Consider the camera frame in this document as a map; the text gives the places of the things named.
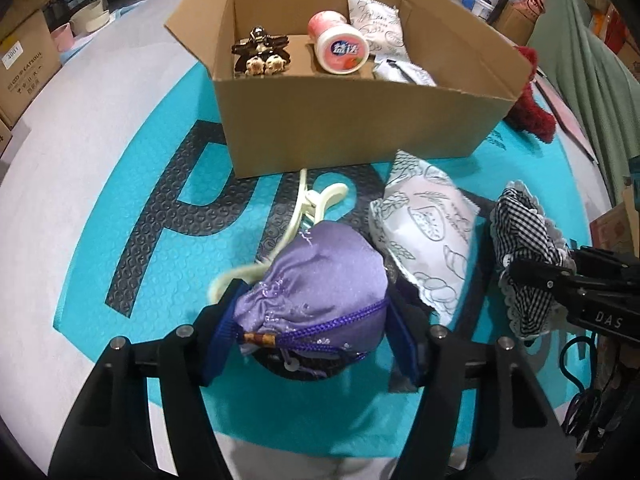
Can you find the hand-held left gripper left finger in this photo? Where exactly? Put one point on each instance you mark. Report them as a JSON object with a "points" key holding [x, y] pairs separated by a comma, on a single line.
{"points": [[215, 345]]}

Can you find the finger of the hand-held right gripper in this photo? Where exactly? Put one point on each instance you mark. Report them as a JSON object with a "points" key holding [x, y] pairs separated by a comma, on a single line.
{"points": [[540, 272], [605, 260]]}

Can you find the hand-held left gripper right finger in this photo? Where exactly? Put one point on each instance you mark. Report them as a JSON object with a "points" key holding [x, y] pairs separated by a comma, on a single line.
{"points": [[406, 342]]}

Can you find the black white gingham scrunchie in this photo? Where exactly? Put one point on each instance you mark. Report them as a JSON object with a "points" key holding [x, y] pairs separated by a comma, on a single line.
{"points": [[520, 230]]}

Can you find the white bread-print snack packet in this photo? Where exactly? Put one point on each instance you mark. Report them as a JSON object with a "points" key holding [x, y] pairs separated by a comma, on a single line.
{"points": [[425, 230], [375, 25]]}

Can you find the brown bear hair clip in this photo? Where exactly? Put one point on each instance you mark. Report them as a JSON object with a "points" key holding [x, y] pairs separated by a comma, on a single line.
{"points": [[260, 50]]}

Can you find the pink and white jar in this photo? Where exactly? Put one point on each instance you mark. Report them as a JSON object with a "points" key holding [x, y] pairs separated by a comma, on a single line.
{"points": [[340, 50]]}

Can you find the red-print cardboard box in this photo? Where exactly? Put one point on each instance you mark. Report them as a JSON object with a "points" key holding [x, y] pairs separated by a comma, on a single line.
{"points": [[615, 230]]}

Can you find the teal bubble mat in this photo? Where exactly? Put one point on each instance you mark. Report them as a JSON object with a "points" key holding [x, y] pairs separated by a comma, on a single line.
{"points": [[300, 410]]}

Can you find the pink flat board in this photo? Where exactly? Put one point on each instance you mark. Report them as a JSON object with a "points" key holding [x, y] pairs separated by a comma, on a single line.
{"points": [[570, 120]]}

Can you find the red fuzzy hair scrunchie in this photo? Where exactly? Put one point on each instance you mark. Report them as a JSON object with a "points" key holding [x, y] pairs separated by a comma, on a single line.
{"points": [[532, 115]]}

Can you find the cream hair claw clip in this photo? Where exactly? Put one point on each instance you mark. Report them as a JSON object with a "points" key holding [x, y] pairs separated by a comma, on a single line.
{"points": [[310, 205]]}

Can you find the green cloth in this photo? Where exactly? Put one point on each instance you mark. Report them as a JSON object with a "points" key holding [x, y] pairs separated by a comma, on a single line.
{"points": [[590, 85]]}

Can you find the small brown cardboard box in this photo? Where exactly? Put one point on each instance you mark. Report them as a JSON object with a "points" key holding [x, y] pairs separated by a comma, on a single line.
{"points": [[517, 22]]}

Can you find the white-label cardboard box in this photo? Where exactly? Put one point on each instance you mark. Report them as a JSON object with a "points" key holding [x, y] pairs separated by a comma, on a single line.
{"points": [[27, 70]]}

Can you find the pink bowl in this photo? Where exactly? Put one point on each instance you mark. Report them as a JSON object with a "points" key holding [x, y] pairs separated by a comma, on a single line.
{"points": [[62, 37]]}

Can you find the cream bowl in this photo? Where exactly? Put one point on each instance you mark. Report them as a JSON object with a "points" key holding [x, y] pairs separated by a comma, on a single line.
{"points": [[90, 17]]}

